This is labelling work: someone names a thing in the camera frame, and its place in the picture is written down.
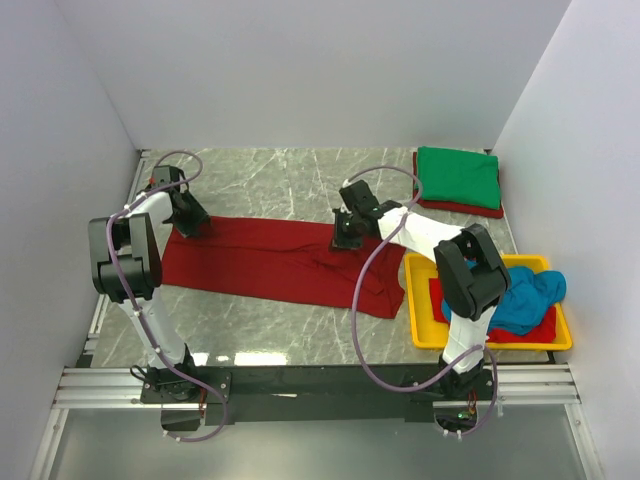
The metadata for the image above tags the dark red t-shirt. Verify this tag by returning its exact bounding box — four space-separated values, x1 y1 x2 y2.
162 216 405 319

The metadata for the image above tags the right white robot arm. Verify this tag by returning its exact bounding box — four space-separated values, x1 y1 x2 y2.
332 180 511 399

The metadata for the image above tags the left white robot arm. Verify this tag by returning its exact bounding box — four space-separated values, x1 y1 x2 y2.
88 166 209 402

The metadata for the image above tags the folded green t-shirt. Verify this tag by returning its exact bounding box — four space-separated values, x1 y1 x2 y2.
415 146 502 210

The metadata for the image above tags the folded red t-shirt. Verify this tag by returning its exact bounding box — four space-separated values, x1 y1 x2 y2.
411 152 505 221

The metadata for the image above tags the yellow plastic bin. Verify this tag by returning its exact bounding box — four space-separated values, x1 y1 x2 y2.
404 253 573 351

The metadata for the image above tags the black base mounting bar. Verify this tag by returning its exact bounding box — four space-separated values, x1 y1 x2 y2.
140 364 494 431

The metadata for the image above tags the blue t-shirt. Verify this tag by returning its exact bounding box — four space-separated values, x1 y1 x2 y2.
440 265 569 337

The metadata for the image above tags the bright red t-shirt in bin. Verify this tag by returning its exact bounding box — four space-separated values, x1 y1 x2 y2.
428 277 559 346

